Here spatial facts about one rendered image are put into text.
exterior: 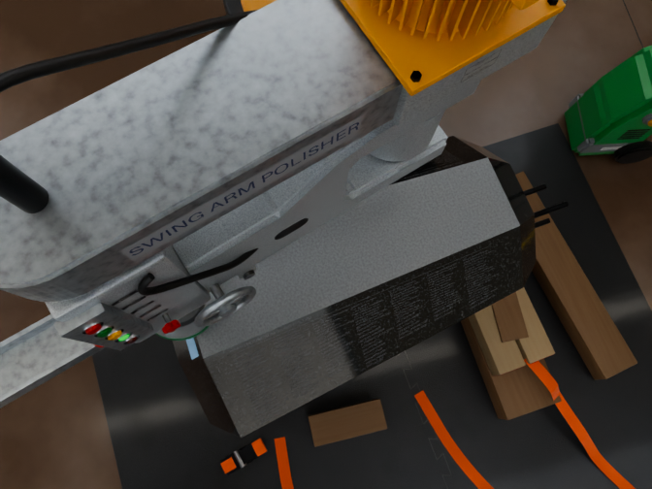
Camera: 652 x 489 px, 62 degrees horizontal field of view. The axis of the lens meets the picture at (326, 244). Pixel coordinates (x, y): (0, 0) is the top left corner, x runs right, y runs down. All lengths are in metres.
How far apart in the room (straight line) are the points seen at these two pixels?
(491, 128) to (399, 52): 2.05
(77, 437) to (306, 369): 1.22
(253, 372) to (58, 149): 1.01
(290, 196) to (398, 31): 0.36
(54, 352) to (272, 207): 0.67
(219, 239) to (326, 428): 1.37
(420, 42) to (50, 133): 0.54
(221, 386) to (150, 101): 1.03
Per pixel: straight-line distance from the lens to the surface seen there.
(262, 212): 1.06
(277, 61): 0.85
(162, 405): 2.49
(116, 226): 0.78
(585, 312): 2.60
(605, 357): 2.61
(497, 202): 1.76
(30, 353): 1.48
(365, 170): 1.26
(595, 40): 3.33
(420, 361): 2.46
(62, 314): 0.95
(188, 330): 1.56
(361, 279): 1.61
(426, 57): 0.84
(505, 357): 2.32
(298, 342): 1.64
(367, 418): 2.30
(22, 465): 2.71
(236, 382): 1.68
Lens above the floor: 2.42
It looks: 75 degrees down
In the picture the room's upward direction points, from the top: 5 degrees clockwise
